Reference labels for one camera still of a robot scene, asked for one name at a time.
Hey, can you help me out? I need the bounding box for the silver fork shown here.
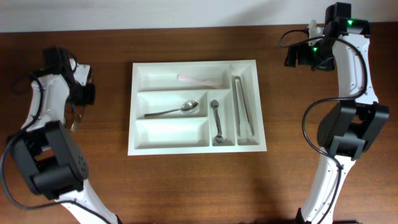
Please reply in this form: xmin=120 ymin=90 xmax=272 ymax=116
xmin=70 ymin=105 xmax=83 ymax=133

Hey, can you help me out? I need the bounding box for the pink plastic knife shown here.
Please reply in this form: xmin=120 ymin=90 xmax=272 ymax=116
xmin=177 ymin=74 xmax=221 ymax=89

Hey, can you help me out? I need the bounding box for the silver spoon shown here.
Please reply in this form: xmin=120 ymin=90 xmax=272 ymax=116
xmin=144 ymin=101 xmax=199 ymax=118

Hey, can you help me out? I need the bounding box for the small dark teaspoon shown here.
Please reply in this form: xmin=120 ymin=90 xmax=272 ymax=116
xmin=213 ymin=135 xmax=234 ymax=146

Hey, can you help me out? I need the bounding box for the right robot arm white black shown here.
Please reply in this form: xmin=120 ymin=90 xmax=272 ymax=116
xmin=284 ymin=2 xmax=389 ymax=223

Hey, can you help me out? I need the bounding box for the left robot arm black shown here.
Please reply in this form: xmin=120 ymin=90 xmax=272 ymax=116
xmin=1 ymin=47 xmax=121 ymax=223

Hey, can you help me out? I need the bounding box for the white plastic cutlery tray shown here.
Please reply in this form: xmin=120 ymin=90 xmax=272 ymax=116
xmin=127 ymin=60 xmax=267 ymax=156

